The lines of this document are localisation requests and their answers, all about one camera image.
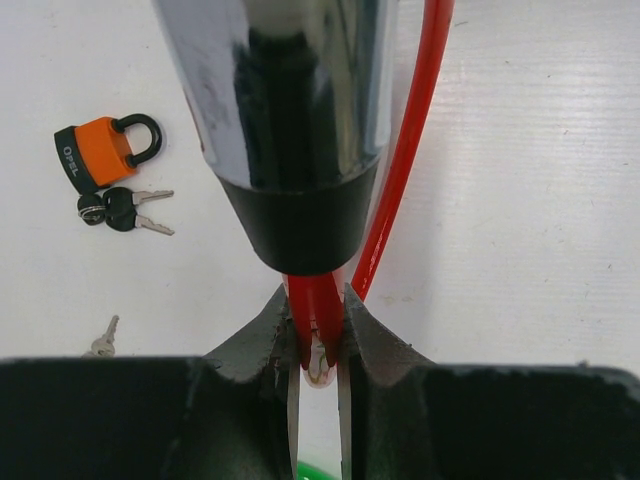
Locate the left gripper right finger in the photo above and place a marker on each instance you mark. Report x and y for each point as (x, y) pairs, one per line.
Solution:
(403, 416)

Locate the red cable lock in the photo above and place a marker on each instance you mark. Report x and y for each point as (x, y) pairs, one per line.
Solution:
(292, 106)

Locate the orange black padlock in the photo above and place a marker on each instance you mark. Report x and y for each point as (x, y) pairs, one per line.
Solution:
(97, 154)

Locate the black head keys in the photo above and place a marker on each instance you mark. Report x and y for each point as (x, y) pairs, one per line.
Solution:
(117, 208)

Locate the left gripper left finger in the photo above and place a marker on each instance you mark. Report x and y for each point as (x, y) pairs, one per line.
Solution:
(228, 414)

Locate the green cable lock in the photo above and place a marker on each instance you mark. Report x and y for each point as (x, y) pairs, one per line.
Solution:
(306, 471)

